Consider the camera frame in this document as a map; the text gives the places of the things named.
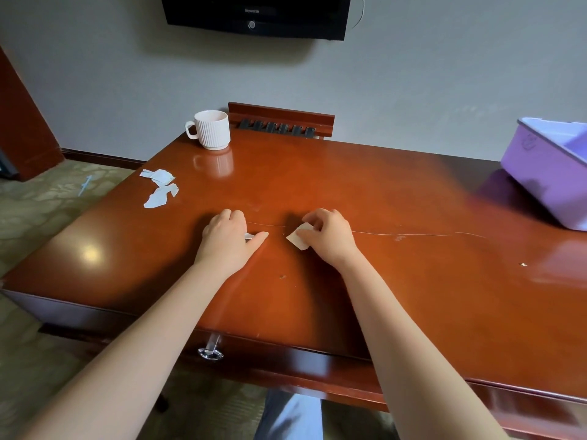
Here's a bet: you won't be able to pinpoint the brown wooden cabinet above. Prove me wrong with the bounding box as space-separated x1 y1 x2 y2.
0 45 65 182

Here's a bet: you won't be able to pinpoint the purple plastic basket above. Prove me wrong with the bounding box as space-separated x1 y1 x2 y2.
500 117 587 232

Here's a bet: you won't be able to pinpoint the brown wooden desk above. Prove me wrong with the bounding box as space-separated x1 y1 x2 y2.
0 130 587 440

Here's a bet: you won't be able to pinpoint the person's left forearm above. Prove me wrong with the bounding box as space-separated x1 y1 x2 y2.
18 263 235 440

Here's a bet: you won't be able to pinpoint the black wall television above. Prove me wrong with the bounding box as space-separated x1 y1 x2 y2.
160 0 353 42

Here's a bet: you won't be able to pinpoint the person's right hand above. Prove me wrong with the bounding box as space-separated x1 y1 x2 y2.
295 207 360 271

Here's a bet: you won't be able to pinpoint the person's right forearm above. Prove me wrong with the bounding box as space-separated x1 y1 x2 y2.
339 254 512 440

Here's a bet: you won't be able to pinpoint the person's blue jeans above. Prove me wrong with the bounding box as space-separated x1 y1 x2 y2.
252 390 400 440

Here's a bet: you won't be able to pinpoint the person's left hand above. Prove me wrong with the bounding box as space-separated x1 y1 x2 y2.
193 208 270 278

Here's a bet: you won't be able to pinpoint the metal drawer handle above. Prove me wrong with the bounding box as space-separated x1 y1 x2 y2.
198 334 225 362

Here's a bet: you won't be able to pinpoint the white paper scraps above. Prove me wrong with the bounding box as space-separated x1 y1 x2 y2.
139 168 315 252

